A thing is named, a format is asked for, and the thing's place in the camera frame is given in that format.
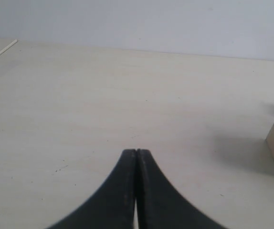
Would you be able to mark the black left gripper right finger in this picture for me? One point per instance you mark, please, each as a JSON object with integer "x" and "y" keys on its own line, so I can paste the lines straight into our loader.
{"x": 159, "y": 204}

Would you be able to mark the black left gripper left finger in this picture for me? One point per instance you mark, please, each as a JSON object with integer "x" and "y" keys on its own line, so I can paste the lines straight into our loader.
{"x": 112, "y": 206}

